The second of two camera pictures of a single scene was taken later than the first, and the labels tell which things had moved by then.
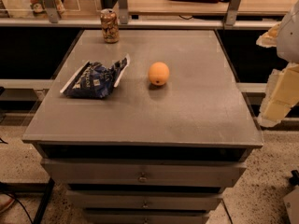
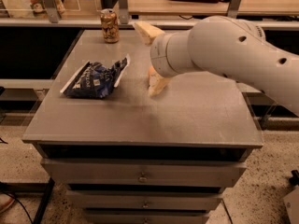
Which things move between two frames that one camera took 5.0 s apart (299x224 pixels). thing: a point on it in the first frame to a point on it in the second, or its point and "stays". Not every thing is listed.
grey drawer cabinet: [143, 153] stays
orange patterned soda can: [109, 25] stays
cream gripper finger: [282, 93] to [157, 83]
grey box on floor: [291, 204] stays
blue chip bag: [95, 80] stays
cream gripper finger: [269, 38] to [148, 32]
